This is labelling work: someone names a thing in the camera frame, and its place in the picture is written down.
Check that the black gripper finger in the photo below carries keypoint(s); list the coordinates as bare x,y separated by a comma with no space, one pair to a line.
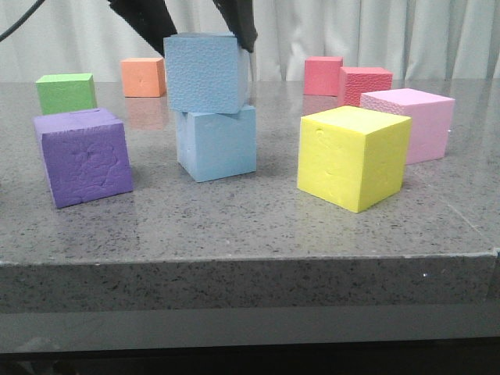
149,18
239,17

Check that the light blue textured foam cube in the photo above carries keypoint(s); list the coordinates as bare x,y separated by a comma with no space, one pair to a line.
206,73

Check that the light blue smooth foam cube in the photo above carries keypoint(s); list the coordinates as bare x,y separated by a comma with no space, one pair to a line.
212,146

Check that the orange smooth foam cube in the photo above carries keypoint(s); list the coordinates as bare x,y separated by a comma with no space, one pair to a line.
143,77

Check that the red smooth foam cube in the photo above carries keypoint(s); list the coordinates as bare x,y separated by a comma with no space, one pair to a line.
321,75

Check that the green foam cube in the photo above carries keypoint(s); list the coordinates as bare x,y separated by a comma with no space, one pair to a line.
67,92

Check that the red textured foam cube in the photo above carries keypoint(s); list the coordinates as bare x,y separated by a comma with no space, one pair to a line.
353,81

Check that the purple foam cube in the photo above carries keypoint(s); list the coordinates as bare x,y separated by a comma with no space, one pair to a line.
85,155

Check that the yellow foam cube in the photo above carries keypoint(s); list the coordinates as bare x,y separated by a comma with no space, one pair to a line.
352,157

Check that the grey curtain backdrop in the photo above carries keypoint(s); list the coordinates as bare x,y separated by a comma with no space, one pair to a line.
413,39

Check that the pink foam cube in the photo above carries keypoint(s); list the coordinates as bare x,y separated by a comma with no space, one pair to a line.
431,119

